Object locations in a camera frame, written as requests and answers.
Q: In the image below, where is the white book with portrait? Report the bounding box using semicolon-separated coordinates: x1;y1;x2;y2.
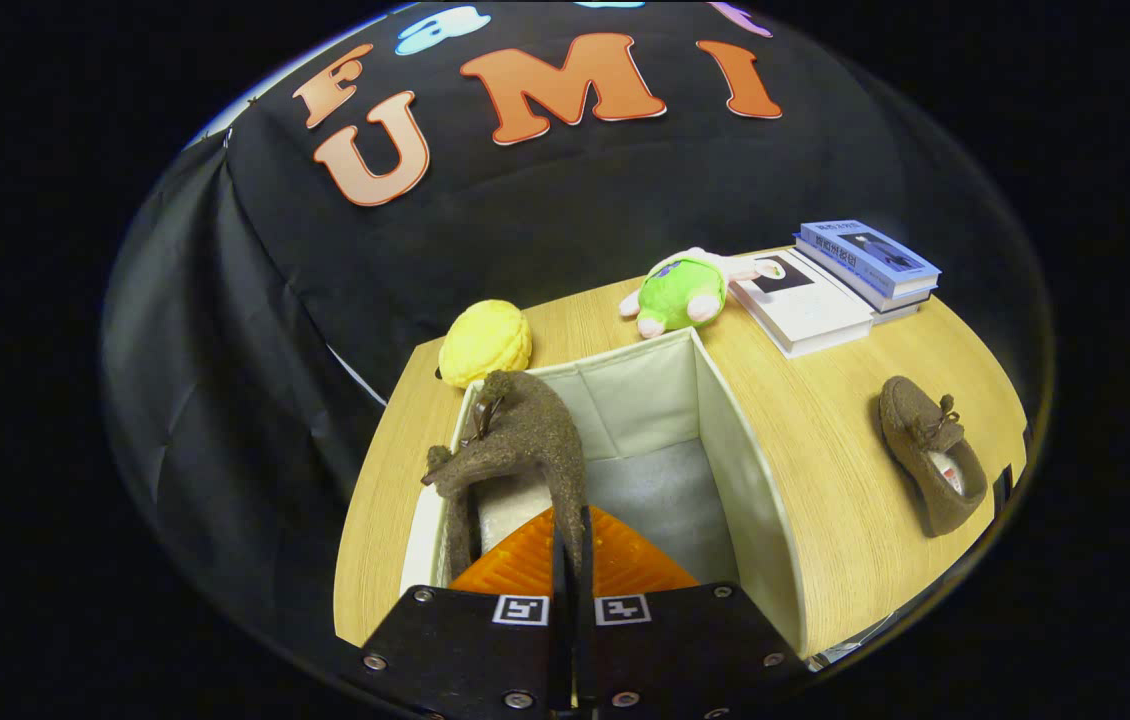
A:
729;247;875;360

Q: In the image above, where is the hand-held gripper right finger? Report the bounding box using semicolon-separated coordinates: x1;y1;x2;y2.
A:
575;505;812;720

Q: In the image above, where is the green and pink plush toy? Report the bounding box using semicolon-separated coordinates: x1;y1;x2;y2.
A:
618;246;787;340

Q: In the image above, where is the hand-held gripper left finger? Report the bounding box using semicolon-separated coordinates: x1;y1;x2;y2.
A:
359;505;576;719

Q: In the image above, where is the beige fabric storage box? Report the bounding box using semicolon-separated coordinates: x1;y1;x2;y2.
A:
399;327;812;660

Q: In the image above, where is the black table clamp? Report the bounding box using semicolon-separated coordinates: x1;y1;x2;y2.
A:
991;463;1019;523

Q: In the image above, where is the black backdrop cloth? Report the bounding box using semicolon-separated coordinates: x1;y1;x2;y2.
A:
100;0;1056;646

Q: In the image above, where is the brown furry shoe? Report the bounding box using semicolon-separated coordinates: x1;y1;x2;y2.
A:
877;375;990;539
420;369;592;589

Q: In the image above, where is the yellow plush toy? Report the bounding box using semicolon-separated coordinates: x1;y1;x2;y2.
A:
437;299;534;390

